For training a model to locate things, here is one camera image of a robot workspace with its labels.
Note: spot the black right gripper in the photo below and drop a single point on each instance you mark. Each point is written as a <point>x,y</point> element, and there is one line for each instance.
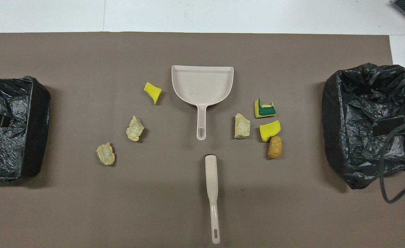
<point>391,126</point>

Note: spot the brown oval sponge lump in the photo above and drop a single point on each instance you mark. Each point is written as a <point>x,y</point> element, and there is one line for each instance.
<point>275,147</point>

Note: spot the yellow curved sponge piece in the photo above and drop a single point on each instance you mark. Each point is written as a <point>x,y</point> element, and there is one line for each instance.
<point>269,131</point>

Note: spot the yellow and green sponge piece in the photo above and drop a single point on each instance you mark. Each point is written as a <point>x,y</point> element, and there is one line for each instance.
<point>264,109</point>

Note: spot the pale grey foam chunk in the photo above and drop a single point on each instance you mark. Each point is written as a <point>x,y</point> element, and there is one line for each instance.
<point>242,126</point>

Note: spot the yellow sponge wedge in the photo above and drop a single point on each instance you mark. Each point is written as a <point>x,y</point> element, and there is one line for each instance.
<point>152,91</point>

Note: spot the beige hand brush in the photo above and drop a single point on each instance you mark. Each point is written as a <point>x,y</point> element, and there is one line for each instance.
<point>211,179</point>

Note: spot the beige plastic dustpan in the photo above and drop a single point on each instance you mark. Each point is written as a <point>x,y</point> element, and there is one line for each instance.
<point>202,84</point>

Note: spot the black bag-lined trash bin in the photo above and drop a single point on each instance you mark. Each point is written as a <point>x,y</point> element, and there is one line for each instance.
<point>353,137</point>
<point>20,144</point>

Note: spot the large brown table mat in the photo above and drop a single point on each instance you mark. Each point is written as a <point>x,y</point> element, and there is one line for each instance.
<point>291,51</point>

